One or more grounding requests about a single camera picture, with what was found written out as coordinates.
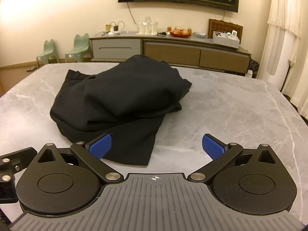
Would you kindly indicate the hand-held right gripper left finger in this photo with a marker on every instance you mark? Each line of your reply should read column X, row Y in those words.
column 99, row 146

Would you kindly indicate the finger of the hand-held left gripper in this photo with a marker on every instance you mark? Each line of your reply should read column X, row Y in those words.
column 21, row 157

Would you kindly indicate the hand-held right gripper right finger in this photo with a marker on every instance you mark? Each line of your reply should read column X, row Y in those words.
column 211, row 146

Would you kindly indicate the black pants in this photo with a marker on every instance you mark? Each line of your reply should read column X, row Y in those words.
column 120, row 89

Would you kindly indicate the small white bottle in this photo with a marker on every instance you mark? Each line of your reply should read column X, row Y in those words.
column 249, row 73

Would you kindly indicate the black trash bag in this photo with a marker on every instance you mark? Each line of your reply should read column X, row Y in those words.
column 254, row 65

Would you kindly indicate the white cylinder appliance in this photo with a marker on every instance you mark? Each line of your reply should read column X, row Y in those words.
column 274, row 77

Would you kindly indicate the green child chair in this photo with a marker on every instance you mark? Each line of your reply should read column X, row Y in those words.
column 80, row 47
column 49, row 51

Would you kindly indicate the grey brown sideboard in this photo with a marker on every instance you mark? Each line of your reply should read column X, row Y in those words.
column 168, row 53

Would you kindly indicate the white storage basket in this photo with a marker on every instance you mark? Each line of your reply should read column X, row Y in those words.
column 226, row 42

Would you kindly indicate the grey blue plate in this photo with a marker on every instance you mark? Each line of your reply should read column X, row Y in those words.
column 199, row 35

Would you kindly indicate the red fruit bowl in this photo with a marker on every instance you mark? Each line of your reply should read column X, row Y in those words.
column 180, row 33

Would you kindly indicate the glass teapot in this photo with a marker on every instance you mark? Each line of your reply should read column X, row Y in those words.
column 115, row 27

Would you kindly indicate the wooden framed board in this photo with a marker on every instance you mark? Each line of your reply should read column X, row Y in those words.
column 216, row 25

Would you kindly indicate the black dish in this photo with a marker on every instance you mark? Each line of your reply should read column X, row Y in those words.
column 163, row 33

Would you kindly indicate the glass cup set on tray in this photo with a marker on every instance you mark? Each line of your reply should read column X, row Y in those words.
column 146, row 26

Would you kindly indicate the white curtain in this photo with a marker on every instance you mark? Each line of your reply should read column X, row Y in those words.
column 288, row 4

